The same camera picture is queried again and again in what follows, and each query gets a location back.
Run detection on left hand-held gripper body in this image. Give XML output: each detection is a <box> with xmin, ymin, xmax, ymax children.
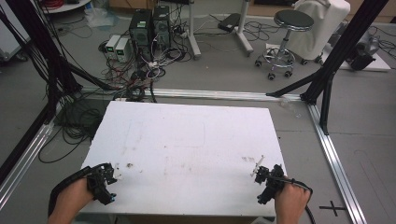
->
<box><xmin>86</xmin><ymin>162</ymin><xmax>118</xmax><ymax>206</ymax></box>

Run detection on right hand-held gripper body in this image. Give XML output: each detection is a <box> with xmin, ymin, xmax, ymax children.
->
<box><xmin>257</xmin><ymin>164</ymin><xmax>287</xmax><ymax>205</ymax></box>

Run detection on person's right hand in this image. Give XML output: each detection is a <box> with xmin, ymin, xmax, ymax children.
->
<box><xmin>274</xmin><ymin>177</ymin><xmax>312</xmax><ymax>224</ymax></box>

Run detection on person's left hand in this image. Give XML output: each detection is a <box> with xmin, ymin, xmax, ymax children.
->
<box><xmin>47</xmin><ymin>177</ymin><xmax>95</xmax><ymax>224</ymax></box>

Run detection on crumpled clear plastic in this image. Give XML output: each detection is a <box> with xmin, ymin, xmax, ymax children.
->
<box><xmin>277</xmin><ymin>97</ymin><xmax>304</xmax><ymax>119</ymax></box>

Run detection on grey power supply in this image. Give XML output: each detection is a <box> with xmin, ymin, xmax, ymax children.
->
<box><xmin>105</xmin><ymin>34</ymin><xmax>121</xmax><ymax>61</ymax></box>
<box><xmin>114</xmin><ymin>37</ymin><xmax>132</xmax><ymax>63</ymax></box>

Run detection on white table leg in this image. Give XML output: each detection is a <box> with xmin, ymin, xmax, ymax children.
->
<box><xmin>186</xmin><ymin>0</ymin><xmax>203</xmax><ymax>61</ymax></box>
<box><xmin>234</xmin><ymin>0</ymin><xmax>255</xmax><ymax>58</ymax></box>

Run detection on black computer tower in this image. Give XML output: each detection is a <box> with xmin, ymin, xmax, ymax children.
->
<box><xmin>128</xmin><ymin>8</ymin><xmax>154</xmax><ymax>61</ymax></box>
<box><xmin>151</xmin><ymin>5</ymin><xmax>172</xmax><ymax>51</ymax></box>

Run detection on flat black box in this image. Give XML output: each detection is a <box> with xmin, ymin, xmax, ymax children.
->
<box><xmin>217</xmin><ymin>12</ymin><xmax>242</xmax><ymax>34</ymax></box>

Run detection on black device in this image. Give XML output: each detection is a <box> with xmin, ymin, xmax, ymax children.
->
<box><xmin>348</xmin><ymin>41</ymin><xmax>380</xmax><ymax>72</ymax></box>

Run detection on clear plastic bag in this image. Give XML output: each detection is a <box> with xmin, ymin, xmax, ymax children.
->
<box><xmin>83</xmin><ymin>5</ymin><xmax>120</xmax><ymax>30</ymax></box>

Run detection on round black stool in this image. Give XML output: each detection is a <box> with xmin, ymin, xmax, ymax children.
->
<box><xmin>254</xmin><ymin>8</ymin><xmax>316</xmax><ymax>81</ymax></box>

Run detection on white floor board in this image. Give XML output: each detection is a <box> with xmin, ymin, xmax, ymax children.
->
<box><xmin>321</xmin><ymin>46</ymin><xmax>392</xmax><ymax>73</ymax></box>

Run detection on white cloth cover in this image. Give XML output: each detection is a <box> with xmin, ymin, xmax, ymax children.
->
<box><xmin>285</xmin><ymin>0</ymin><xmax>352</xmax><ymax>62</ymax></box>

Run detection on grey panel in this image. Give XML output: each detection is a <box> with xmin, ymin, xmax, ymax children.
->
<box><xmin>0</xmin><ymin>0</ymin><xmax>32</xmax><ymax>63</ymax></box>

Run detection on round white table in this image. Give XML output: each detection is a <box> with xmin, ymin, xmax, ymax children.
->
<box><xmin>39</xmin><ymin>0</ymin><xmax>93</xmax><ymax>15</ymax></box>

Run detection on coil of black cables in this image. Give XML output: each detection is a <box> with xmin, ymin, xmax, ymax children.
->
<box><xmin>37</xmin><ymin>98</ymin><xmax>106</xmax><ymax>164</ymax></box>

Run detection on long aluminium floor rail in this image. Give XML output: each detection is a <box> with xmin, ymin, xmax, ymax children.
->
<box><xmin>79</xmin><ymin>86</ymin><xmax>304</xmax><ymax>103</ymax></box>

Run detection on black floor rail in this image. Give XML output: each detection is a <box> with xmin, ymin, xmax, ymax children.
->
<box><xmin>0</xmin><ymin>104</ymin><xmax>51</xmax><ymax>185</ymax></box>

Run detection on black diagonal frame brace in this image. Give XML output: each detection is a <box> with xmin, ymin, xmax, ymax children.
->
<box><xmin>66</xmin><ymin>63</ymin><xmax>117</xmax><ymax>91</ymax></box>
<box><xmin>265</xmin><ymin>72</ymin><xmax>319</xmax><ymax>98</ymax></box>

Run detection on black upright frame strut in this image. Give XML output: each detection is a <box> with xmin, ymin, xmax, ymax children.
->
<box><xmin>318</xmin><ymin>73</ymin><xmax>336</xmax><ymax>136</ymax></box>

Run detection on tangle of mixed cables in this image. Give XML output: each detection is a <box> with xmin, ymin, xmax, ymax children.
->
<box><xmin>97</xmin><ymin>27</ymin><xmax>190</xmax><ymax>104</ymax></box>

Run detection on loose black floor cables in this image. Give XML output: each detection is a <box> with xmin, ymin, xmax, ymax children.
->
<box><xmin>242</xmin><ymin>20</ymin><xmax>282</xmax><ymax>43</ymax></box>

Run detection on black frame post with cables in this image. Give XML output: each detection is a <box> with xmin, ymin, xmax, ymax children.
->
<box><xmin>0</xmin><ymin>0</ymin><xmax>82</xmax><ymax>125</ymax></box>

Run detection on red cable coil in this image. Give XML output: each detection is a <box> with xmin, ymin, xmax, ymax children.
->
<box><xmin>40</xmin><ymin>0</ymin><xmax>65</xmax><ymax>9</ymax></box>

